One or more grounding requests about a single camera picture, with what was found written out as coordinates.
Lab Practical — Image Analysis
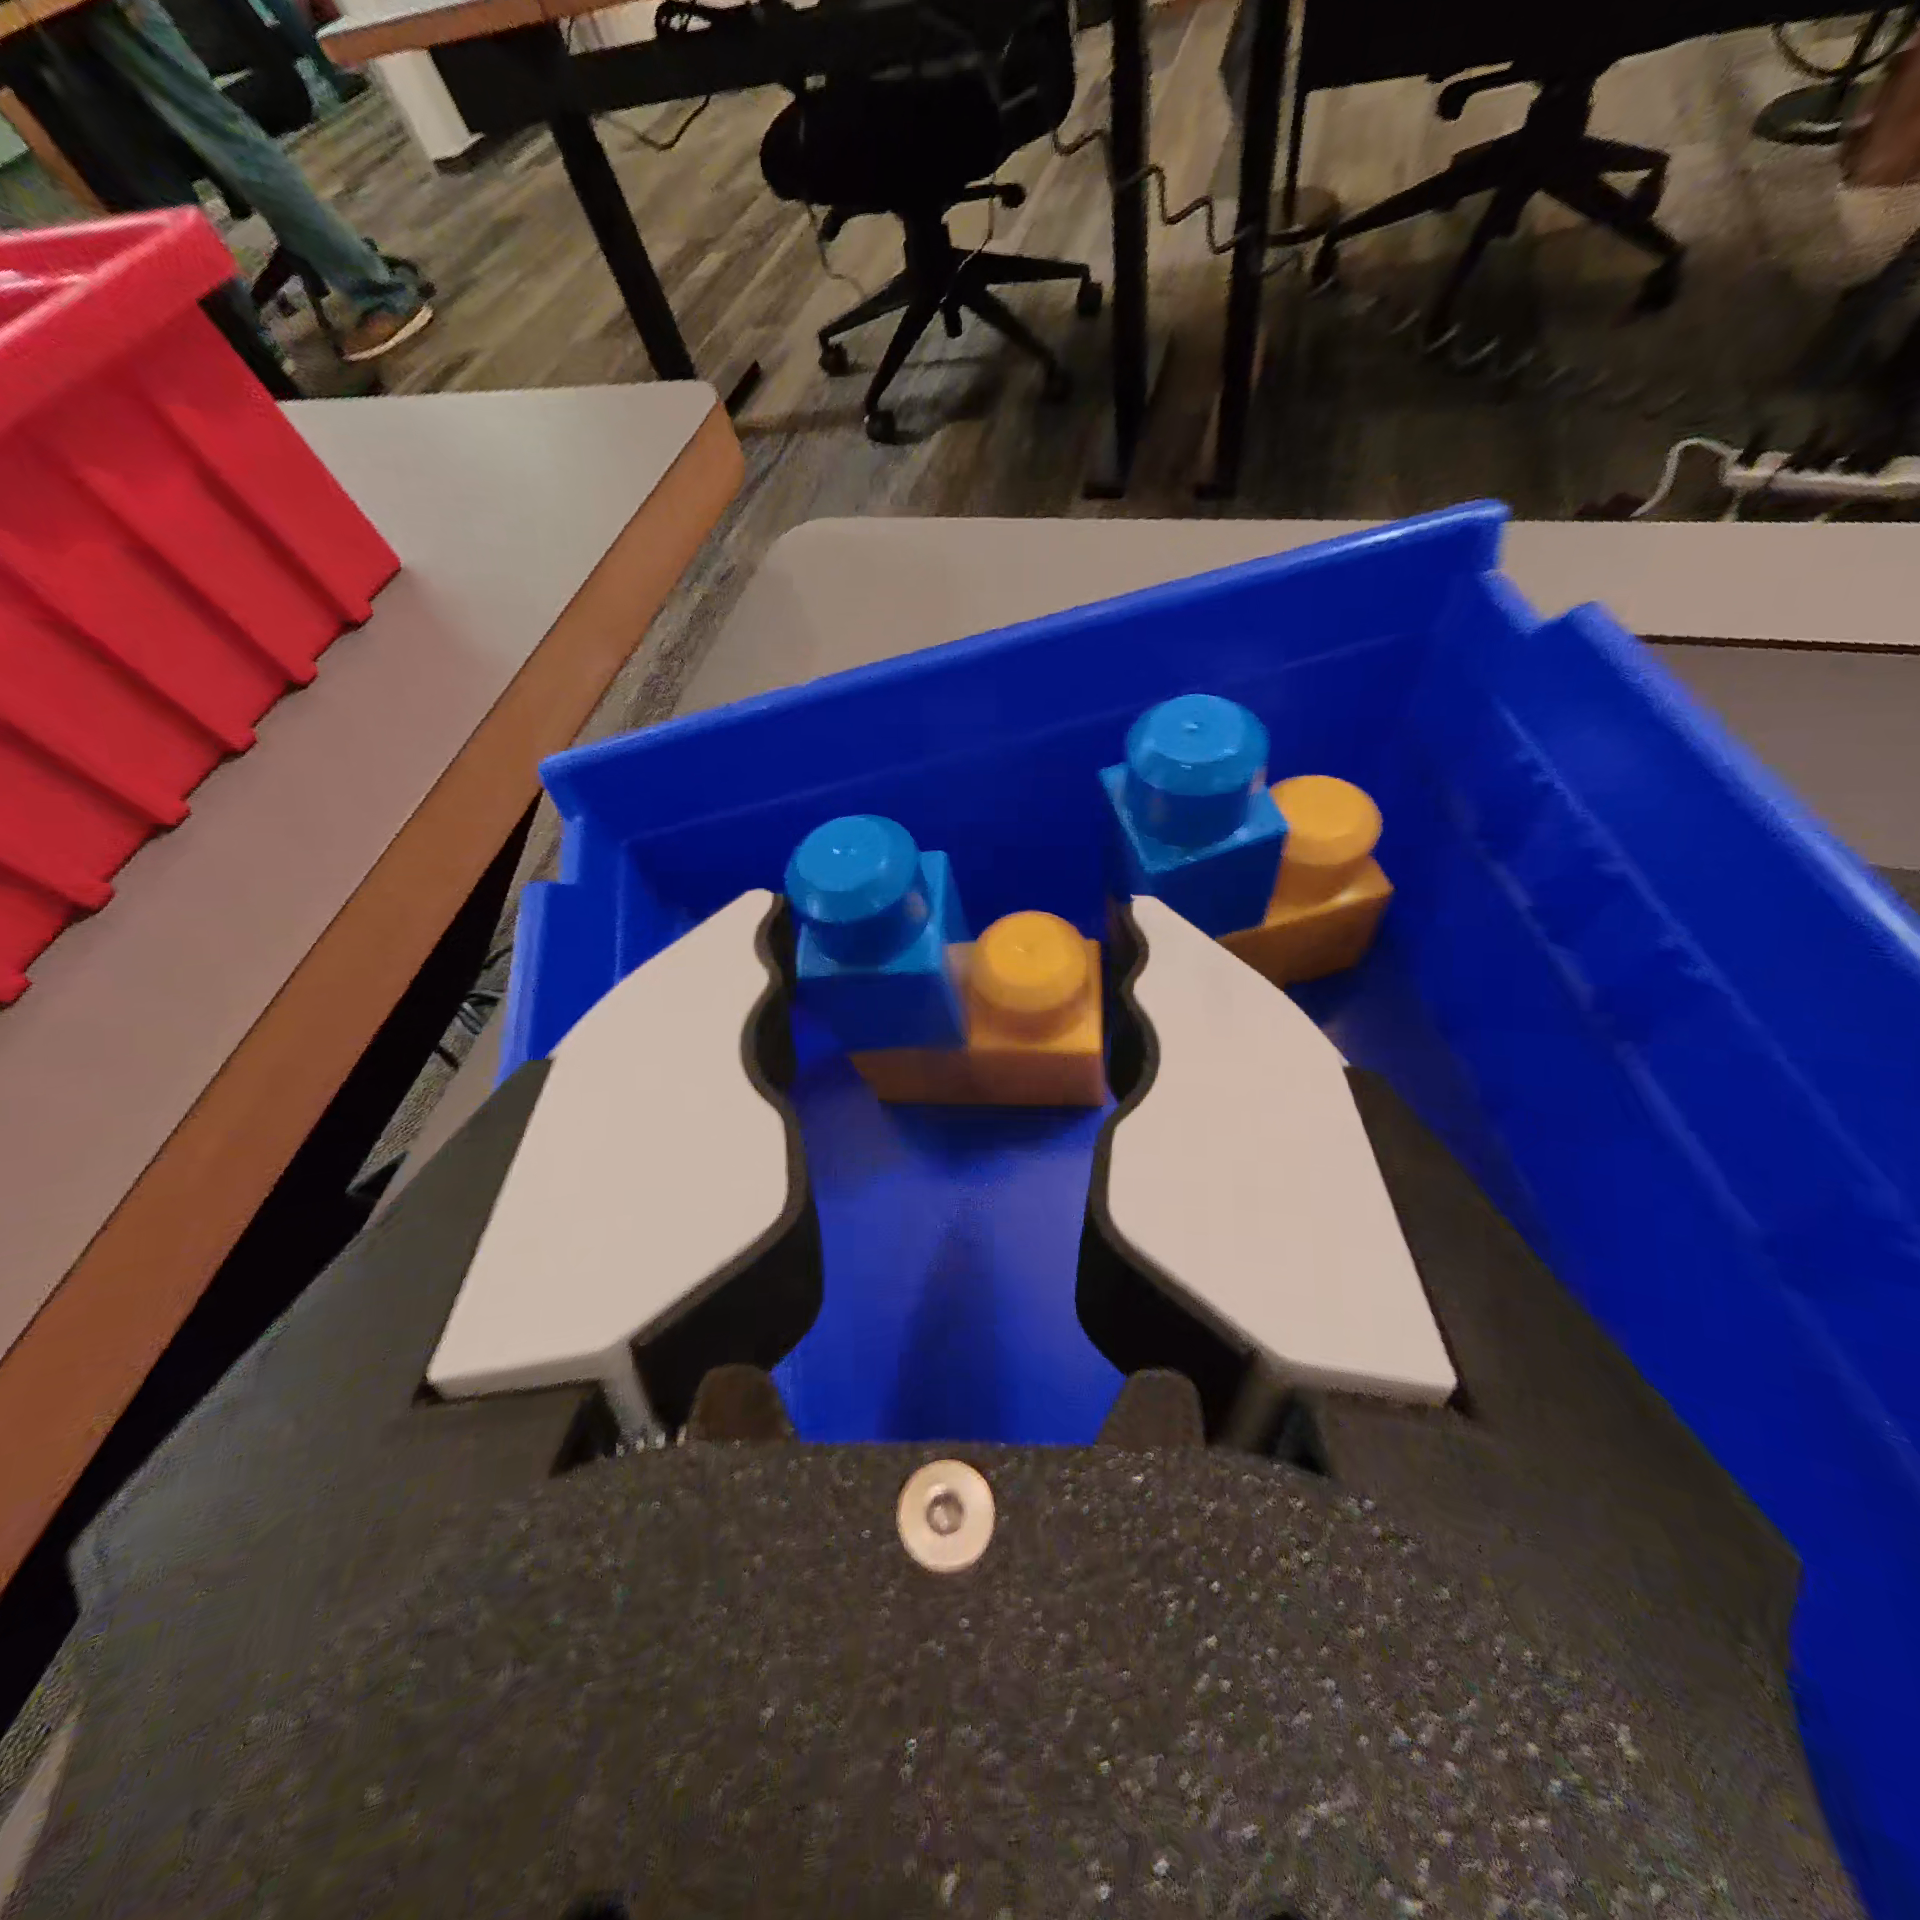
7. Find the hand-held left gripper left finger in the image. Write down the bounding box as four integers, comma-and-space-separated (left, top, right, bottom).
424, 887, 825, 1432

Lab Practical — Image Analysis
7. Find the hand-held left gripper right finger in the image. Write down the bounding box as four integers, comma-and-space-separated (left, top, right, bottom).
1073, 896, 1462, 1438

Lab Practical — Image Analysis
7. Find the yellow two-stud block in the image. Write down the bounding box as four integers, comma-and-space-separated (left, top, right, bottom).
1216, 775, 1395, 990
852, 910, 1110, 1113

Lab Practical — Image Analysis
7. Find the blue single-stud block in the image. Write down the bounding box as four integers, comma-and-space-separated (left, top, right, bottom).
783, 812, 968, 1051
1099, 694, 1288, 934

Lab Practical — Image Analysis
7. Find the blue plastic bin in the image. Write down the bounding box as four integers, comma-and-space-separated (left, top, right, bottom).
496, 499, 1920, 1920

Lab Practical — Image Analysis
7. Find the grey table with wooden edge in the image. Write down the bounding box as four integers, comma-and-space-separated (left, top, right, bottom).
0, 379, 748, 1577

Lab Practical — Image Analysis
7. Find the red plastic bin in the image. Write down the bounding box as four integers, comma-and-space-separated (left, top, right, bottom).
0, 207, 404, 1005

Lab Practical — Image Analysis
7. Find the white power strip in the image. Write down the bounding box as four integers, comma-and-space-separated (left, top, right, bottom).
1633, 438, 1920, 524

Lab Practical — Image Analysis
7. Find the black office chair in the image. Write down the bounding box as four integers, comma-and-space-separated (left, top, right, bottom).
757, 0, 1102, 443
1313, 59, 1684, 361

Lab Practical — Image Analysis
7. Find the coiled cable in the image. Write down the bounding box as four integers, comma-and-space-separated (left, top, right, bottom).
1051, 128, 1329, 260

